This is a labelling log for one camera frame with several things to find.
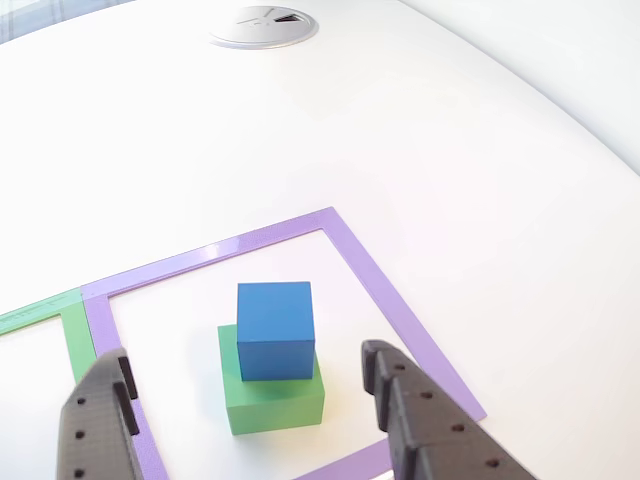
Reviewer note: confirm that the green square block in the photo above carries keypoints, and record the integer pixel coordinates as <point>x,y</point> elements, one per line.
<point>270,405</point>

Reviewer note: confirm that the small blue cube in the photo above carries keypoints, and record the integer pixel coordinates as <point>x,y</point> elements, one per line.
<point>275,325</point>

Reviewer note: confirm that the green square frame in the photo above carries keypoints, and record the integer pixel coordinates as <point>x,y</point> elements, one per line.
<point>77,345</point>

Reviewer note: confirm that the purple square frame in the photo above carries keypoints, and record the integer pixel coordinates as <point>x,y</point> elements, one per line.
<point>390,310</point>

